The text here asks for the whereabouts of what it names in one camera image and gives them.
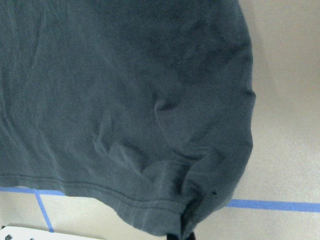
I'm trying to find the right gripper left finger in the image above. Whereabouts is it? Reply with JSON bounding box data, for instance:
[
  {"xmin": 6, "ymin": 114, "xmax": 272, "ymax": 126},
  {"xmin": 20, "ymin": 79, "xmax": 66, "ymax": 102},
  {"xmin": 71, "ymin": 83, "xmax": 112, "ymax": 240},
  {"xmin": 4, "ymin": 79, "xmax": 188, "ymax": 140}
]
[{"xmin": 166, "ymin": 233, "xmax": 180, "ymax": 240}]

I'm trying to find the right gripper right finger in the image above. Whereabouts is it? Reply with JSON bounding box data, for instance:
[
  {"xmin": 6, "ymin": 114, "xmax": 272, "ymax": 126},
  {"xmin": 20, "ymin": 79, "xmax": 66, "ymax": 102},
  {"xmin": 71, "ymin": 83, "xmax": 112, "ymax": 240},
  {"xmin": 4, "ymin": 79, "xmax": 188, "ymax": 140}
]
[{"xmin": 186, "ymin": 232, "xmax": 196, "ymax": 240}]

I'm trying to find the black printed t-shirt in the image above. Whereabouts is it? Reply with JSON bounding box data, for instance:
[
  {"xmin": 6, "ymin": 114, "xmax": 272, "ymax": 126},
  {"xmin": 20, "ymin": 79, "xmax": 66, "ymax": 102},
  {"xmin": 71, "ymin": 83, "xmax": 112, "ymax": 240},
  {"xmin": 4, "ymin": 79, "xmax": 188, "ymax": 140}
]
[{"xmin": 0, "ymin": 0, "xmax": 256, "ymax": 240}]

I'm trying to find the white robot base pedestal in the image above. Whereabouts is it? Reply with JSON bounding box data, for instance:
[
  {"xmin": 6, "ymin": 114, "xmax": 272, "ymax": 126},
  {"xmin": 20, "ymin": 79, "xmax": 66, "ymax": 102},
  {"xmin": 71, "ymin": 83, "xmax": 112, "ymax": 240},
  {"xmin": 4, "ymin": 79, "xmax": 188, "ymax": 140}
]
[{"xmin": 0, "ymin": 226, "xmax": 95, "ymax": 240}]

